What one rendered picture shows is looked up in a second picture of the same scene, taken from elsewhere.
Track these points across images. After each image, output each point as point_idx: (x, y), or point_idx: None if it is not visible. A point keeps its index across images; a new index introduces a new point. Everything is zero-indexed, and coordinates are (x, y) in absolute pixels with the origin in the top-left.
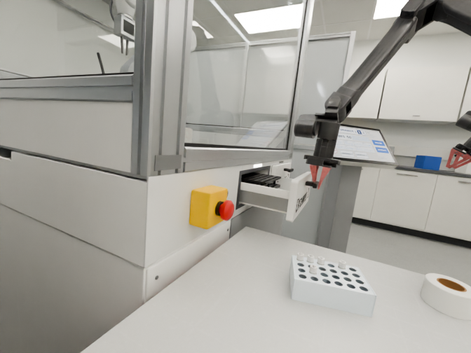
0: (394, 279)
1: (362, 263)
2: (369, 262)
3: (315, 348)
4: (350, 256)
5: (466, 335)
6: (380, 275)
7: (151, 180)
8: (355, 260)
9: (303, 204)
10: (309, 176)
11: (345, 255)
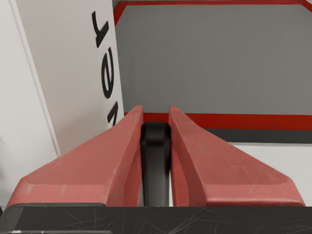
0: None
1: (286, 169)
2: (302, 161)
3: None
4: (269, 155)
5: None
6: (306, 190)
7: None
8: (274, 166)
9: (116, 81)
10: (50, 78)
11: (257, 156)
